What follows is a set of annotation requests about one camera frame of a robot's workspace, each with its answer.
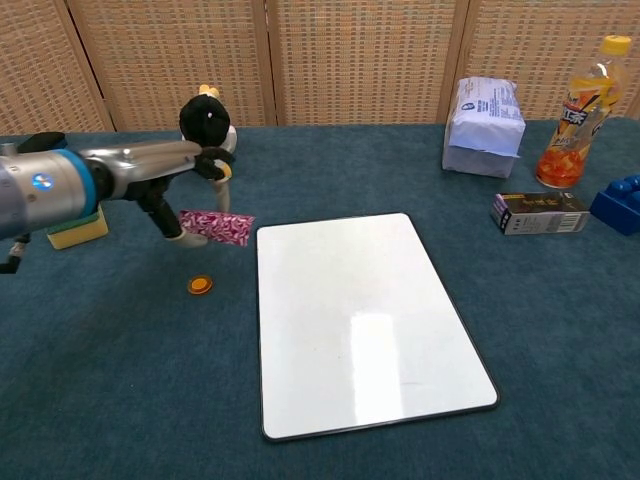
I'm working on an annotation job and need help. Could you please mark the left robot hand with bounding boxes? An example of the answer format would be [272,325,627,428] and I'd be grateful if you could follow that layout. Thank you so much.
[82,139,236,250]

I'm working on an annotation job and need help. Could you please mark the pink glitter card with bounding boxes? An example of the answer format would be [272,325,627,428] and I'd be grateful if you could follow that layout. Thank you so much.
[178,209,257,248]

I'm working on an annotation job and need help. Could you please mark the black and white plush toy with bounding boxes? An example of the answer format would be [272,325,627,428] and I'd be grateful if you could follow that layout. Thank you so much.
[178,84,239,180]

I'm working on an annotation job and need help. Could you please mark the green and yellow sponge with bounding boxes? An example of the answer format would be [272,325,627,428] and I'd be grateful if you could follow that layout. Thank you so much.
[46,206,110,251]

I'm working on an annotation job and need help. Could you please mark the black board eraser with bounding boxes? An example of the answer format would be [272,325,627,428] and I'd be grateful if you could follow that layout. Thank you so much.
[18,131,68,152]

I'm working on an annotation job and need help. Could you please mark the blue carpet table cover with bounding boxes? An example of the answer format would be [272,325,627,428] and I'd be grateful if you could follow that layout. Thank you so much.
[0,116,640,480]

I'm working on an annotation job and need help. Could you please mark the woven folding screen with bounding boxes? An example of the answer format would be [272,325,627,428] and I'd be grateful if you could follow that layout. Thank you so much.
[0,0,640,137]

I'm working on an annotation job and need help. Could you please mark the white rectangular board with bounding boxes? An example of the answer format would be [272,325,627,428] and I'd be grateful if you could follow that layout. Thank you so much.
[255,212,501,443]

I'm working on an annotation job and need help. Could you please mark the white tissue pack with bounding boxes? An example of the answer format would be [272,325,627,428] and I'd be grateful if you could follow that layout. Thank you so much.
[441,76,528,180]

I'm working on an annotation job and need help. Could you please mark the small black carton box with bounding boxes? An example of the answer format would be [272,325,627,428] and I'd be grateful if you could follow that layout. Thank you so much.
[489,191,592,237]

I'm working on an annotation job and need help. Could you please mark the orange drink bottle yellow cap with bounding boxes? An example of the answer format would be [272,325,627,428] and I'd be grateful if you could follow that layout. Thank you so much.
[535,34,633,190]

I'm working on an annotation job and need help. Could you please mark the blue building block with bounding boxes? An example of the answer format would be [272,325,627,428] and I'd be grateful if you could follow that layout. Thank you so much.
[589,173,640,237]

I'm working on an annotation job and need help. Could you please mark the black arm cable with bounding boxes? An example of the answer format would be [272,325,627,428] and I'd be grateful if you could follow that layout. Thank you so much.
[0,233,32,276]

